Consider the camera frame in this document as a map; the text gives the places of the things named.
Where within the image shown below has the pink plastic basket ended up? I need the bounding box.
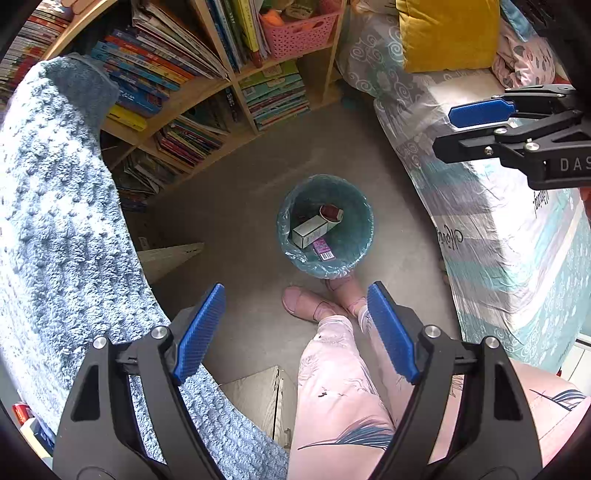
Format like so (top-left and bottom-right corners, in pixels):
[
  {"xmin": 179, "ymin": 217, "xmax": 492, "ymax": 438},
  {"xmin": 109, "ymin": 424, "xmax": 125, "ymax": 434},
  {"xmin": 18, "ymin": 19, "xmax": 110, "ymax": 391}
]
[{"xmin": 259, "ymin": 7, "xmax": 345, "ymax": 60}]

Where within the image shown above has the white cardboard box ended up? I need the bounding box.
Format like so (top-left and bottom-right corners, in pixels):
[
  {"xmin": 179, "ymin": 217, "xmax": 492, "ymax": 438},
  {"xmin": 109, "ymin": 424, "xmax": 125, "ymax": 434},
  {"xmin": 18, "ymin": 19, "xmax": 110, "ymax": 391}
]
[{"xmin": 292, "ymin": 215, "xmax": 329, "ymax": 249}]

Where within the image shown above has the blue white box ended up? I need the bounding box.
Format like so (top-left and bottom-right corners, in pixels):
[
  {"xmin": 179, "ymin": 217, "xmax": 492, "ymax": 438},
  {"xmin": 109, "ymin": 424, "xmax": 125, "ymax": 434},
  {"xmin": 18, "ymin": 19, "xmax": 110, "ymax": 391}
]
[{"xmin": 22, "ymin": 418, "xmax": 57, "ymax": 457}]

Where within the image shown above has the stack of teal books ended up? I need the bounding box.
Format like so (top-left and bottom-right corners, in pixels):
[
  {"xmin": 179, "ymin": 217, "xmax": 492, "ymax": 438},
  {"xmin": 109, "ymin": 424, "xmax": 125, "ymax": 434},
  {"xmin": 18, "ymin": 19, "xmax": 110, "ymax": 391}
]
[{"xmin": 238, "ymin": 60, "xmax": 311, "ymax": 131}]

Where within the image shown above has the teal trash bin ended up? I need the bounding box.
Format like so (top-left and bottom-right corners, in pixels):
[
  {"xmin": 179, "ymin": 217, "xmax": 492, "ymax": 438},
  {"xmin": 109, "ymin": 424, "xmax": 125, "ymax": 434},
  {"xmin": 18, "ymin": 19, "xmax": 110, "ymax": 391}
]
[{"xmin": 276, "ymin": 174, "xmax": 375, "ymax": 280}]

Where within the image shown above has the pink slipper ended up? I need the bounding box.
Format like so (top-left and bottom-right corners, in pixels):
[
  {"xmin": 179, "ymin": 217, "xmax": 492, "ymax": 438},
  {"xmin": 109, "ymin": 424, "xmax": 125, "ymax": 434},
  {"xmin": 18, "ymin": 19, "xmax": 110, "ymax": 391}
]
[
  {"xmin": 324, "ymin": 272, "xmax": 366, "ymax": 315},
  {"xmin": 283, "ymin": 285, "xmax": 350, "ymax": 322}
]

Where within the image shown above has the bed with patterned sheet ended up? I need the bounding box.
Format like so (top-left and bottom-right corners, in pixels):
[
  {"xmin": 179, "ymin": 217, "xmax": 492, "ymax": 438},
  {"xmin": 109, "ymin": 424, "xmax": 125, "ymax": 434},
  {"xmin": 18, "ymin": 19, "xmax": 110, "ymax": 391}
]
[{"xmin": 336, "ymin": 0, "xmax": 591, "ymax": 374}]

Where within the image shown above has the row of thin colourful books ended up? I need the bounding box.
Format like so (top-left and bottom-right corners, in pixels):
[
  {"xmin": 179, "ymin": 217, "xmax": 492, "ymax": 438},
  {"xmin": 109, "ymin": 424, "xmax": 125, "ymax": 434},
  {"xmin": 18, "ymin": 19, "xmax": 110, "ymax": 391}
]
[{"xmin": 0, "ymin": 4, "xmax": 72, "ymax": 95}]

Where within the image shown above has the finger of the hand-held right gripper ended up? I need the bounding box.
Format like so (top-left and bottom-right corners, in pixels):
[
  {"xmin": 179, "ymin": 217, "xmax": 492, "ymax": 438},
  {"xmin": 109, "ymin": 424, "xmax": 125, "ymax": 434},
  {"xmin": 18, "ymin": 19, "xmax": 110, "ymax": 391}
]
[
  {"xmin": 448, "ymin": 84, "xmax": 591, "ymax": 130},
  {"xmin": 433, "ymin": 110, "xmax": 591, "ymax": 168}
]

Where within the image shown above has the yellow book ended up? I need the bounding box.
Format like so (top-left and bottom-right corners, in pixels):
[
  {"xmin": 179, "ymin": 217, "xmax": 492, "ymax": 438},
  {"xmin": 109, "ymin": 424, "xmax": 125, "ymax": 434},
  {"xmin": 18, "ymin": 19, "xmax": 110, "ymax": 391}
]
[{"xmin": 107, "ymin": 105, "xmax": 148, "ymax": 132}]

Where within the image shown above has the blue fluffy blanket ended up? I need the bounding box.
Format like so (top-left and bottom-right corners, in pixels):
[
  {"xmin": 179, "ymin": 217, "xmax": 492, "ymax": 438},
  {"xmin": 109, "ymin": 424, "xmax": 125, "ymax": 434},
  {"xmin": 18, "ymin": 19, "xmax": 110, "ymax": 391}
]
[{"xmin": 0, "ymin": 54, "xmax": 289, "ymax": 480}]

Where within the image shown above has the leaning magazines pile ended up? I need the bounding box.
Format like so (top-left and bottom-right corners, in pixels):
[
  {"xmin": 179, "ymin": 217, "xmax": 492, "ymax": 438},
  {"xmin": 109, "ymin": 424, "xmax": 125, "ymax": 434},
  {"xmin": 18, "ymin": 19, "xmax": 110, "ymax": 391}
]
[{"xmin": 131, "ymin": 0, "xmax": 230, "ymax": 80}]

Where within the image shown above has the white cabinet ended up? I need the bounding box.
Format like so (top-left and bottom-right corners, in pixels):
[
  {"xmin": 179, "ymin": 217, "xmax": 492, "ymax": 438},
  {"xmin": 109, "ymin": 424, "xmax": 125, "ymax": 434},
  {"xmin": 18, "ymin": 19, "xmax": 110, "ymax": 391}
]
[{"xmin": 560, "ymin": 336, "xmax": 591, "ymax": 378}]

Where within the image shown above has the person's left leg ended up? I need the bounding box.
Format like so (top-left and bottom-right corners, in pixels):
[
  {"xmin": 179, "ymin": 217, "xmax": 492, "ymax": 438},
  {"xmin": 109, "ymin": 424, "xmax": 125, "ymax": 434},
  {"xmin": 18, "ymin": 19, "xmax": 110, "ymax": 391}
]
[{"xmin": 287, "ymin": 315, "xmax": 416, "ymax": 480}]

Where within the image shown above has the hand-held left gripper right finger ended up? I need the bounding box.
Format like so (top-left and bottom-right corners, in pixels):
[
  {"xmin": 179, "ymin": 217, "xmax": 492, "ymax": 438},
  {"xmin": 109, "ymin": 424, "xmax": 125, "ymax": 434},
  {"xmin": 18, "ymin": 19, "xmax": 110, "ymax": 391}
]
[{"xmin": 367, "ymin": 281, "xmax": 543, "ymax": 480}]

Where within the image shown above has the wooden desk leg panel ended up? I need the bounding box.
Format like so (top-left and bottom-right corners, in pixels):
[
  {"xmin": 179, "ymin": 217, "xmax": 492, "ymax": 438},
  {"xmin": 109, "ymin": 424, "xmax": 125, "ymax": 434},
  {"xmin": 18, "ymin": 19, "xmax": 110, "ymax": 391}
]
[
  {"xmin": 221, "ymin": 366, "xmax": 298, "ymax": 452},
  {"xmin": 137, "ymin": 242, "xmax": 205, "ymax": 284}
]

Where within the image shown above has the stack of striped thin books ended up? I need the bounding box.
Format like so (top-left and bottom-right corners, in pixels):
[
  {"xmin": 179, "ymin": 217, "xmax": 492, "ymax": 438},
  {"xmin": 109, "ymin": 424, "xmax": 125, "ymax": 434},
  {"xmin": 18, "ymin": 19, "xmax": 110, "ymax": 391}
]
[{"xmin": 154, "ymin": 115, "xmax": 232, "ymax": 169}]

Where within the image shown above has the wooden bookshelf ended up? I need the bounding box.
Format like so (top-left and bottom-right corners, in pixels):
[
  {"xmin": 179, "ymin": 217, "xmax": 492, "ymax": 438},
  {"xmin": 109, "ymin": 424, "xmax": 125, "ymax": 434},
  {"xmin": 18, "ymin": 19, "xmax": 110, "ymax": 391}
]
[{"xmin": 0, "ymin": 0, "xmax": 349, "ymax": 185}]

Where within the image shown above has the row of upright picture books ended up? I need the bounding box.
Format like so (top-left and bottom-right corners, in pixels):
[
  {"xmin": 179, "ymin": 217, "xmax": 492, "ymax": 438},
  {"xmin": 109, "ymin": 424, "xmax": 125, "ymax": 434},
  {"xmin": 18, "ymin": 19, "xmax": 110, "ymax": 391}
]
[{"xmin": 203, "ymin": 0, "xmax": 273, "ymax": 72}]

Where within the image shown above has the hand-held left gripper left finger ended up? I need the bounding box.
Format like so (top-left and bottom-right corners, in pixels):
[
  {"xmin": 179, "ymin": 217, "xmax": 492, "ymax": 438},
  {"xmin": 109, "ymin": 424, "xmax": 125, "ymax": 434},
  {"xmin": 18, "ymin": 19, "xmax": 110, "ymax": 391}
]
[{"xmin": 53, "ymin": 283, "xmax": 227, "ymax": 480}]

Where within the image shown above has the pink patterned cloth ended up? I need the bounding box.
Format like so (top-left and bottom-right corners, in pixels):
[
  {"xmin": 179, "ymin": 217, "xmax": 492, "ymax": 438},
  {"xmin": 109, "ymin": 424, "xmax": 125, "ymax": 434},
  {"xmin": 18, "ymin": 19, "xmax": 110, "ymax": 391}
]
[{"xmin": 492, "ymin": 18, "xmax": 557, "ymax": 88}]

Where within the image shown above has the light blue cloth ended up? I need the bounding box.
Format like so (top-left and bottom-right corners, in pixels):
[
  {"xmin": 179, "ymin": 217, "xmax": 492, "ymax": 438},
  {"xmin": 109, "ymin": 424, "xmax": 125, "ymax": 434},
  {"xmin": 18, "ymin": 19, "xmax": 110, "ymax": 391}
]
[{"xmin": 501, "ymin": 0, "xmax": 536, "ymax": 38}]

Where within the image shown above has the stack of dark magazines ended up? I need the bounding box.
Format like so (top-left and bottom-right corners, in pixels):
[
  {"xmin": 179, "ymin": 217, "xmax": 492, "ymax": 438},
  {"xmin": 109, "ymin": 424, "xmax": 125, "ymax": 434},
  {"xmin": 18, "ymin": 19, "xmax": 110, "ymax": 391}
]
[{"xmin": 111, "ymin": 152, "xmax": 178, "ymax": 213}]

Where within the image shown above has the yellow pillow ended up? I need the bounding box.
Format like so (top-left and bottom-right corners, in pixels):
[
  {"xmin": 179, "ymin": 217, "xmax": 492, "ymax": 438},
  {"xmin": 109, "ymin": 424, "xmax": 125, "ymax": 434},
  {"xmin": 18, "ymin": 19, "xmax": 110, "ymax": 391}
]
[{"xmin": 396, "ymin": 0, "xmax": 502, "ymax": 73}]

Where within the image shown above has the stack of blue books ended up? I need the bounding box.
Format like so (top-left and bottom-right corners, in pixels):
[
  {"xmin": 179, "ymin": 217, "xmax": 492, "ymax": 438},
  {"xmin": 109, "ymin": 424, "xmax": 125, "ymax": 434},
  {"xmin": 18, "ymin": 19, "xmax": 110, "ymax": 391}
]
[{"xmin": 90, "ymin": 28, "xmax": 197, "ymax": 117}]

